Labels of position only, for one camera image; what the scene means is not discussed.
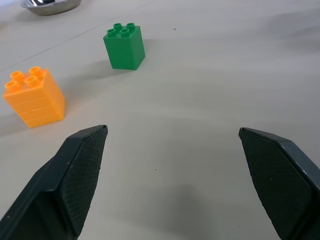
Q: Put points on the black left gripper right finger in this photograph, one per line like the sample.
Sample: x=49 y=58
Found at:
x=277 y=180

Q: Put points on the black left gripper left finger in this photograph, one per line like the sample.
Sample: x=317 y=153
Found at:
x=62 y=180

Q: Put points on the orange toy brick stack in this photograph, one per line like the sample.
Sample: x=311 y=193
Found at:
x=35 y=100

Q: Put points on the green toy brick stack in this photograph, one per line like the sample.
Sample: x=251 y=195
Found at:
x=125 y=50

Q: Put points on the silver metal bowl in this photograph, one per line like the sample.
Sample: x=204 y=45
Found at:
x=50 y=5

